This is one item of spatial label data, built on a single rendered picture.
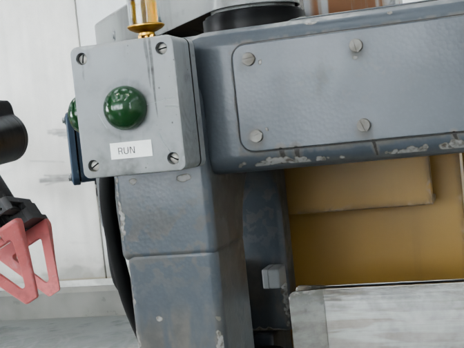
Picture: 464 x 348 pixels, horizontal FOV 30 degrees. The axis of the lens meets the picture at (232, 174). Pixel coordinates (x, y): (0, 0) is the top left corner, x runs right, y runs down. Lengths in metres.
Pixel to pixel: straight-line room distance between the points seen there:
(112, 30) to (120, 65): 0.47
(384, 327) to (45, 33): 5.88
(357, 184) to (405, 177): 0.05
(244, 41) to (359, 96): 0.09
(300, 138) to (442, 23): 0.12
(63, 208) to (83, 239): 0.28
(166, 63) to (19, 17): 6.09
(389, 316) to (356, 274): 0.14
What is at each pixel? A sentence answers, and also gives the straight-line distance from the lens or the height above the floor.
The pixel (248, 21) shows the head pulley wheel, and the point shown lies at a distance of 0.73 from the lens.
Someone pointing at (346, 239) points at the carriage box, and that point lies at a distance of 0.90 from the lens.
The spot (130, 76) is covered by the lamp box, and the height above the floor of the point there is 1.31.
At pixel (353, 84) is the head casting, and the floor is 1.29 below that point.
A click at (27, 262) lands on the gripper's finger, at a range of 0.85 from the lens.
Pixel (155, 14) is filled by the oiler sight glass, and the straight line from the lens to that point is 0.67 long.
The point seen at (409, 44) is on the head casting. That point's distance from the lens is 0.59.
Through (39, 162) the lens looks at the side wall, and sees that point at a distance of 6.57.
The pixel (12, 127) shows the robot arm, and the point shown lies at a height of 1.29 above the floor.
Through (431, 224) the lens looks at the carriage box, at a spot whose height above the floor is 1.15.
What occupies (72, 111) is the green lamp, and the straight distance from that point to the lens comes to 0.61.
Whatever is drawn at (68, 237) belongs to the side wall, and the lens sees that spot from 6.53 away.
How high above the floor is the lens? 1.26
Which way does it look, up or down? 3 degrees down
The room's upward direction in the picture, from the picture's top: 6 degrees counter-clockwise
